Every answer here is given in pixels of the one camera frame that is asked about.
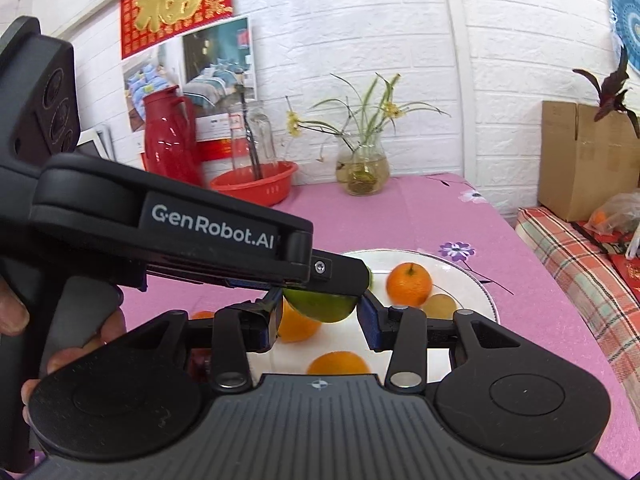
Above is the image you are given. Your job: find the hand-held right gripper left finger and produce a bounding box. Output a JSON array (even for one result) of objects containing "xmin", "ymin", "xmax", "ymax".
[{"xmin": 107, "ymin": 287, "xmax": 286, "ymax": 395}]

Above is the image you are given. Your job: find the clear plastic bag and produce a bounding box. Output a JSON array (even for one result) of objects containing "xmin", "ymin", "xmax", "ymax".
[{"xmin": 582, "ymin": 192, "xmax": 640, "ymax": 256}]

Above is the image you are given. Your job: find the green apple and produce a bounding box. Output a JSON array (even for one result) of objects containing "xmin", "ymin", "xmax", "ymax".
[{"xmin": 282, "ymin": 265, "xmax": 373, "ymax": 324}]

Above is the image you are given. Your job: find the white plate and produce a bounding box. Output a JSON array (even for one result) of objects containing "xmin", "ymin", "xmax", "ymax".
[{"xmin": 245, "ymin": 249, "xmax": 501, "ymax": 376}]

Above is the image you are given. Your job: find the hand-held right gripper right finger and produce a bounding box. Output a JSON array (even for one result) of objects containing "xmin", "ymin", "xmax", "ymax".
[{"xmin": 357, "ymin": 292, "xmax": 523, "ymax": 395}]

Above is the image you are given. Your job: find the wall calendar with bedding photos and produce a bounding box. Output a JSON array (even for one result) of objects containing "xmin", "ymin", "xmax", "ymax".
[{"xmin": 119, "ymin": 0, "xmax": 258, "ymax": 161}]

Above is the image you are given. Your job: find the red plastic basket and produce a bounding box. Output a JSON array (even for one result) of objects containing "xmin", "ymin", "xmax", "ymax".
[{"xmin": 209, "ymin": 161, "xmax": 299, "ymax": 207}]

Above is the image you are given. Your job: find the red thermos jug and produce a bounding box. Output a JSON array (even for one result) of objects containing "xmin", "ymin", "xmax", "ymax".
[{"xmin": 142, "ymin": 85, "xmax": 203, "ymax": 188}]

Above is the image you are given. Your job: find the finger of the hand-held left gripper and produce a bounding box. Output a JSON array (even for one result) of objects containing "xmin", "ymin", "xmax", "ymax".
[
  {"xmin": 145, "ymin": 269, "xmax": 283, "ymax": 292},
  {"xmin": 309, "ymin": 249, "xmax": 372, "ymax": 297}
]

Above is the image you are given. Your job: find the dark metal utensil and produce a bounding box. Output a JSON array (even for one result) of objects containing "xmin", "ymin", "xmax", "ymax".
[{"xmin": 239, "ymin": 87, "xmax": 263, "ymax": 181}]

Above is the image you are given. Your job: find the glass vase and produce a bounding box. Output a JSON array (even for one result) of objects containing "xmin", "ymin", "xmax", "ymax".
[{"xmin": 335, "ymin": 135, "xmax": 391, "ymax": 197}]

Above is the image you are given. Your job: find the white appliance with screen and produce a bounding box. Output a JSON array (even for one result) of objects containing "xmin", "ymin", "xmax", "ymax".
[{"xmin": 75, "ymin": 125, "xmax": 116, "ymax": 161}]

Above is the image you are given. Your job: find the person's left hand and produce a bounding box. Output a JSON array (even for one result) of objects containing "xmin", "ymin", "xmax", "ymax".
[{"xmin": 0, "ymin": 275, "xmax": 127, "ymax": 428}]

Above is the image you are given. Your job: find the large orange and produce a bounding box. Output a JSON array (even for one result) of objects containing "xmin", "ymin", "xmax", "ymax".
[
  {"xmin": 276, "ymin": 300, "xmax": 323, "ymax": 344},
  {"xmin": 306, "ymin": 351, "xmax": 372, "ymax": 376}
]

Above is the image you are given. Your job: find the small brown jujube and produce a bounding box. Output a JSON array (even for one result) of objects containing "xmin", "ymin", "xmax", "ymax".
[{"xmin": 422, "ymin": 293, "xmax": 458, "ymax": 321}]

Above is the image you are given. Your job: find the pink floral tablecloth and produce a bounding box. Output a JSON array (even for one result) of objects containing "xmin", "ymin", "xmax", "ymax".
[{"xmin": 30, "ymin": 172, "xmax": 640, "ymax": 471}]

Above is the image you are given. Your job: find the glass pitcher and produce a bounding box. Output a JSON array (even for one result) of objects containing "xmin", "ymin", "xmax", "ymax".
[{"xmin": 227, "ymin": 102, "xmax": 278, "ymax": 173}]

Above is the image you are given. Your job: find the yellow flowering plant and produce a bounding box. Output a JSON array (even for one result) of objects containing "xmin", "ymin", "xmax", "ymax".
[{"xmin": 285, "ymin": 72, "xmax": 451, "ymax": 153}]

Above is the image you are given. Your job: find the red packet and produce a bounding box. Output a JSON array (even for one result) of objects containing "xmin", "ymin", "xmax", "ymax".
[{"xmin": 610, "ymin": 254, "xmax": 640, "ymax": 303}]

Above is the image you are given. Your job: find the blue round wall decoration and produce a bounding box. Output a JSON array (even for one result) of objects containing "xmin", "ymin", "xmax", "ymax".
[{"xmin": 608, "ymin": 0, "xmax": 640, "ymax": 78}]

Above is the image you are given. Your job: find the cardboard box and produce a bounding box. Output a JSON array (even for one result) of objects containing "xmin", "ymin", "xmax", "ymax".
[{"xmin": 539, "ymin": 100, "xmax": 640, "ymax": 223}]

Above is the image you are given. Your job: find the purple leaf plant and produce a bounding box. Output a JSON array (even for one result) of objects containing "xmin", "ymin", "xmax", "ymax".
[{"xmin": 572, "ymin": 45, "xmax": 640, "ymax": 138}]

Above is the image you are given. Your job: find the plaid cloth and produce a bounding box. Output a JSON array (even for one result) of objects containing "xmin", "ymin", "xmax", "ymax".
[{"xmin": 515, "ymin": 206, "xmax": 640, "ymax": 401}]

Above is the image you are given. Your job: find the mandarin with stem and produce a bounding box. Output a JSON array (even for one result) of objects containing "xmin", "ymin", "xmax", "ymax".
[{"xmin": 386, "ymin": 262, "xmax": 433, "ymax": 308}]

